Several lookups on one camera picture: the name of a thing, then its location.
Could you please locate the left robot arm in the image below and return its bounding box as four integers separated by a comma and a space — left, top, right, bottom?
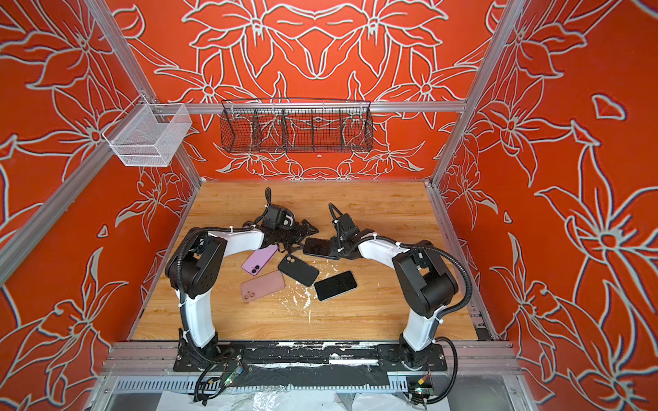
166, 205, 319, 372

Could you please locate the pink phone case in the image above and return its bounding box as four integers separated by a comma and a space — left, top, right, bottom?
241, 271, 285, 303

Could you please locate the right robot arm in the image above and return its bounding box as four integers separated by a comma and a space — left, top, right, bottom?
328, 203, 473, 370

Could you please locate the black phone case with camera hole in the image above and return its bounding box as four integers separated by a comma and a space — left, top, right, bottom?
278, 254, 320, 287

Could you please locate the white cable duct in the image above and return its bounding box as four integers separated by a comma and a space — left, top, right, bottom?
111, 375, 409, 395

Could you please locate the black wire basket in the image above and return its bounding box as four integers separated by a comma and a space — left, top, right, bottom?
219, 99, 375, 154

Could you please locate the purple phone case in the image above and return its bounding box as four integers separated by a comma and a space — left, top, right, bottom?
242, 245, 279, 276

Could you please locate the clear plastic bin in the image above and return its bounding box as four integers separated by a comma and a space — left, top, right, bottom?
102, 103, 192, 167

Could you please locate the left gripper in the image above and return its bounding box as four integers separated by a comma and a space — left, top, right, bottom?
275, 219, 319, 252

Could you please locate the black phone lower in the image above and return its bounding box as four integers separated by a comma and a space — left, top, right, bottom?
314, 271, 357, 301

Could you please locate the dark phone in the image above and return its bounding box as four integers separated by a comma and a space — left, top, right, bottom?
303, 237, 340, 260

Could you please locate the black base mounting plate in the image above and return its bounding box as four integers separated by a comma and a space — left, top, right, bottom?
173, 339, 448, 372

